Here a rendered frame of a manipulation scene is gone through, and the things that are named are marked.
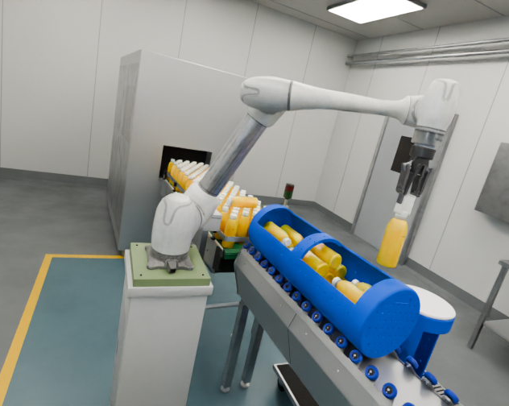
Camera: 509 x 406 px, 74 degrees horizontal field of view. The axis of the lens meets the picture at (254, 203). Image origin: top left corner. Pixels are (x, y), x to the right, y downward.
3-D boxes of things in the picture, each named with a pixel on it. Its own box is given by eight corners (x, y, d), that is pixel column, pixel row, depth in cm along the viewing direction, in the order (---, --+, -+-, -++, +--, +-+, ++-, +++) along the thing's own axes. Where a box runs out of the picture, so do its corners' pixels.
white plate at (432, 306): (388, 298, 147) (387, 300, 148) (458, 326, 136) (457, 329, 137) (393, 277, 172) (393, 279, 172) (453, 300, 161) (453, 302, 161)
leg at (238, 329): (222, 394, 208) (242, 305, 192) (219, 386, 213) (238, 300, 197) (230, 391, 211) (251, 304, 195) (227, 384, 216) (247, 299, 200)
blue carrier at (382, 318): (347, 361, 111) (382, 285, 106) (241, 246, 185) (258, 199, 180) (400, 358, 126) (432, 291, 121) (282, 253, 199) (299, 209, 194)
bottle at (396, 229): (371, 259, 123) (386, 211, 118) (385, 259, 126) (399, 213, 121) (386, 268, 117) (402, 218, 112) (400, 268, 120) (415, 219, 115)
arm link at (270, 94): (291, 73, 109) (295, 78, 122) (237, 69, 113) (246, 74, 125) (285, 115, 113) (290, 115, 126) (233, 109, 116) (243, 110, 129)
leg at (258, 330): (242, 389, 215) (263, 304, 199) (238, 382, 220) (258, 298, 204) (250, 387, 217) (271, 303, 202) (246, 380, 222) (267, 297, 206)
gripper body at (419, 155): (426, 147, 105) (416, 175, 108) (442, 150, 110) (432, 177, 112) (407, 142, 112) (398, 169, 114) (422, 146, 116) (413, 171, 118)
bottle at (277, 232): (269, 234, 184) (287, 250, 169) (260, 229, 180) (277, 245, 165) (276, 224, 184) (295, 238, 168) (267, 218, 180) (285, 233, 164)
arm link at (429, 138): (451, 133, 108) (444, 151, 109) (427, 129, 115) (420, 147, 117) (434, 128, 103) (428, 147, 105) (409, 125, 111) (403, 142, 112)
